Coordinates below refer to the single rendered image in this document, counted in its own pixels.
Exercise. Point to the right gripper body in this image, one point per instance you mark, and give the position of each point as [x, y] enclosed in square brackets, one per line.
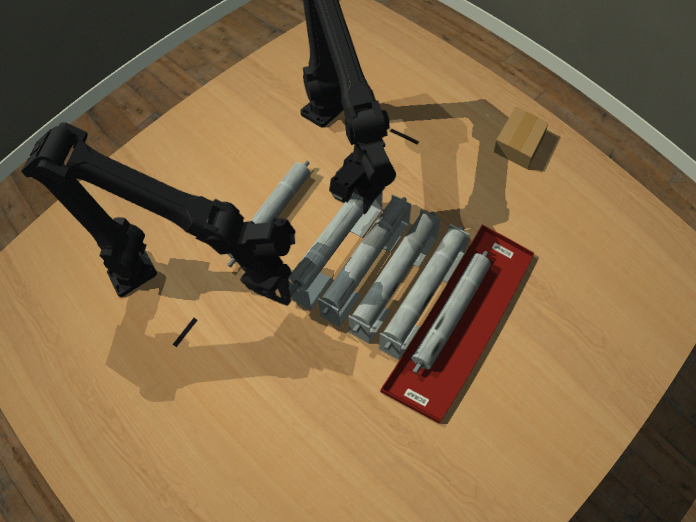
[260, 277]

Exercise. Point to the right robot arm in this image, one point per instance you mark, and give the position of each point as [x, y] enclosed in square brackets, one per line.
[264, 241]

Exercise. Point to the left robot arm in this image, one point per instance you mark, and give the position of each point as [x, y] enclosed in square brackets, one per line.
[322, 82]

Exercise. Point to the red rectangular tray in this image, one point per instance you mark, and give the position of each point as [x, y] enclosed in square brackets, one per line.
[432, 390]

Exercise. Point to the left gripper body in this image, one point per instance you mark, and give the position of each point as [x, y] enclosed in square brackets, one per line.
[367, 194]

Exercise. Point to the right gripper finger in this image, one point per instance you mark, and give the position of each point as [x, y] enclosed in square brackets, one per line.
[281, 291]
[286, 291]

